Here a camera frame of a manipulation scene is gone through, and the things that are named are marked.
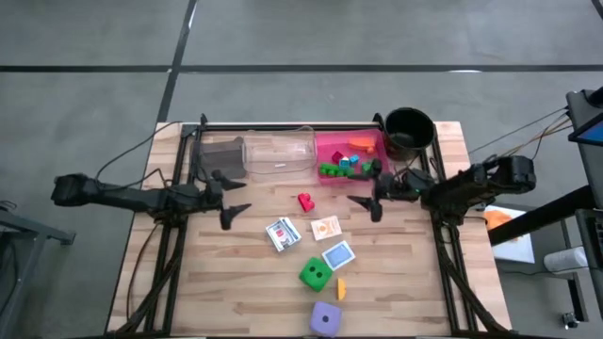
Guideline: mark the blue toy block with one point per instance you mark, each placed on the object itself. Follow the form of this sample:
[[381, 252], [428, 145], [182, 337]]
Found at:
[[354, 159]]

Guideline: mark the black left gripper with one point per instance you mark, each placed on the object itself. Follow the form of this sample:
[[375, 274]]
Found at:
[[214, 197]]

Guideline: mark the grey translucent plastic bin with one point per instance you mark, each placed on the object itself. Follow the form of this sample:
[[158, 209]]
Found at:
[[221, 160]]

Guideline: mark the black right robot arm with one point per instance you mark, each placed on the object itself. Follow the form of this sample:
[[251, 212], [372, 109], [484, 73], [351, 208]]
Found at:
[[471, 186]]

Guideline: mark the grey metal stand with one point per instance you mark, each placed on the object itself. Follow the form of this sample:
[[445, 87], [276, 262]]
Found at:
[[28, 234]]

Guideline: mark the green foam die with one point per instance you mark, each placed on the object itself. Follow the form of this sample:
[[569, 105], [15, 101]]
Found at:
[[314, 274]]

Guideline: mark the orange-white card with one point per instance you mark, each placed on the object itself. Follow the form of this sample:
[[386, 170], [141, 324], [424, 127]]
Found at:
[[326, 228]]

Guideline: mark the orange object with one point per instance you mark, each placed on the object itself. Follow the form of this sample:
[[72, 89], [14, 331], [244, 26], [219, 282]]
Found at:
[[498, 219]]

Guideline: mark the white card box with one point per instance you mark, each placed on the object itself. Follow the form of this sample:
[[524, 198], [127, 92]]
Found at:
[[282, 234]]

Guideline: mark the long green toy brick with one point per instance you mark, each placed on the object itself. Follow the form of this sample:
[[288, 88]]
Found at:
[[335, 171]]

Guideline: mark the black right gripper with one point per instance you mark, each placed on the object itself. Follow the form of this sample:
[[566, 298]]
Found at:
[[391, 189]]

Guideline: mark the small green toy brick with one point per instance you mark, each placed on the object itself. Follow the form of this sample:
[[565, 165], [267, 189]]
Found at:
[[366, 166]]

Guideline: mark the purple foam die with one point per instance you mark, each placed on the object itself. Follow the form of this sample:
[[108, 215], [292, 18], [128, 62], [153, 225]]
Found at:
[[325, 318]]

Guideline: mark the magenta toy block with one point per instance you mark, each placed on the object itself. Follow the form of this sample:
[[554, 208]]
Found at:
[[337, 156]]

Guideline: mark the black beam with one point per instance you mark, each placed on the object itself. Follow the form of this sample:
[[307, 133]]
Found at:
[[542, 216]]

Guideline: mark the white and teal toy block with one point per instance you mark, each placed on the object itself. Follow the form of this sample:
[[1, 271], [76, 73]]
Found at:
[[345, 163]]

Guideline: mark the clear plastic bin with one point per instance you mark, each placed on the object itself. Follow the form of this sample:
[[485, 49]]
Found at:
[[280, 150]]

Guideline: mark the yellow wedge toy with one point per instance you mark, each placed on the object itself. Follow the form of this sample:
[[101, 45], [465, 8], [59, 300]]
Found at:
[[341, 289]]

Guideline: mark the red toy block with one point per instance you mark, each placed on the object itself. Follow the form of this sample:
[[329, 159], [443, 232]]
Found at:
[[306, 202]]

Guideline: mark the black bucket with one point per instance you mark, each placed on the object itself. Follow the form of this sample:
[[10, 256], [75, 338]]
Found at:
[[409, 134]]

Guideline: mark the white paper sheet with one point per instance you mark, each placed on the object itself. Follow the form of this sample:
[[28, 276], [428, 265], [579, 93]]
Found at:
[[516, 245]]

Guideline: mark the orange carrot toy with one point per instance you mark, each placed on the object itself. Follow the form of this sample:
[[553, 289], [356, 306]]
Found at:
[[362, 142]]

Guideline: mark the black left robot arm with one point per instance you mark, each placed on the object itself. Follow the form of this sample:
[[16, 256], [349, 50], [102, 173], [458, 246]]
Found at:
[[118, 198]]

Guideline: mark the blue lit screen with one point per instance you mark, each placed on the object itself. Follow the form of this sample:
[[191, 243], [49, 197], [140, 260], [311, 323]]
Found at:
[[589, 133]]

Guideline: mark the white paper roll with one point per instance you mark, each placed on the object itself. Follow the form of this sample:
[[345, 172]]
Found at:
[[565, 260]]

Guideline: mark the pink plastic bin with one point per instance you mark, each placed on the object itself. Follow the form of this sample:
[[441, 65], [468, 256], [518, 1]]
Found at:
[[330, 143]]

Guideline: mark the blue card pack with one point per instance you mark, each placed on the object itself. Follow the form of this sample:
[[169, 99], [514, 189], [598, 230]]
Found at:
[[338, 255]]

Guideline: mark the dark grey equipment cart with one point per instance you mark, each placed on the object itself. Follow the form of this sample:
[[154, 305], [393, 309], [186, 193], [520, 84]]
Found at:
[[594, 188]]

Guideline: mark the black aluminium table frame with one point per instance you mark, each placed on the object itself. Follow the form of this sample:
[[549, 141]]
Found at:
[[226, 126]]

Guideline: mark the small grey caster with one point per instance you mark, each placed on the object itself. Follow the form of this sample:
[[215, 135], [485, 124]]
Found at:
[[570, 320]]

